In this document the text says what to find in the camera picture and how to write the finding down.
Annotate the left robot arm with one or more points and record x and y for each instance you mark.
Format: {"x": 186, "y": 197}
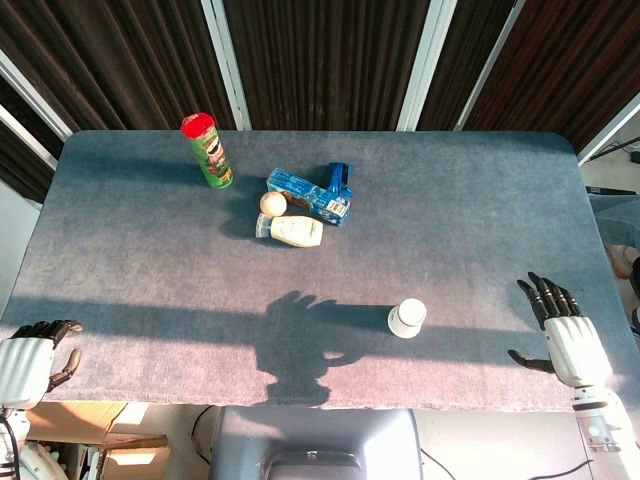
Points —
{"x": 15, "y": 440}

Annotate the blue table cloth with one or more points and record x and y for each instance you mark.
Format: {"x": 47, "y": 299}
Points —
{"x": 300, "y": 270}

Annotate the brown cardboard box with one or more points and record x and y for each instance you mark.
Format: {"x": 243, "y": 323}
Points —
{"x": 100, "y": 440}

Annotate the white squeeze bottle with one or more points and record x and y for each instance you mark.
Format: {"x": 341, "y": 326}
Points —
{"x": 290, "y": 231}

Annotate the white ball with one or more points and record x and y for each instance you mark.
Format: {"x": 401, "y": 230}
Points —
{"x": 273, "y": 203}

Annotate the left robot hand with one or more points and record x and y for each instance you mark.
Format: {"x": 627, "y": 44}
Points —
{"x": 22, "y": 357}

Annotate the blue cardboard box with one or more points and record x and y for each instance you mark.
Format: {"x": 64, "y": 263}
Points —
{"x": 312, "y": 192}

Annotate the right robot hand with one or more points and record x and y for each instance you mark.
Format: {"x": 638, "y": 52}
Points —
{"x": 575, "y": 345}

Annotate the grey robot torso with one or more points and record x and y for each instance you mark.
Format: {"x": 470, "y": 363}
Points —
{"x": 315, "y": 445}

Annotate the white paper cup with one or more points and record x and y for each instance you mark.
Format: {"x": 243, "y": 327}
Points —
{"x": 406, "y": 317}

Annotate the green chips can red lid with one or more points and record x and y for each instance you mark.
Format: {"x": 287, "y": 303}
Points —
{"x": 209, "y": 150}

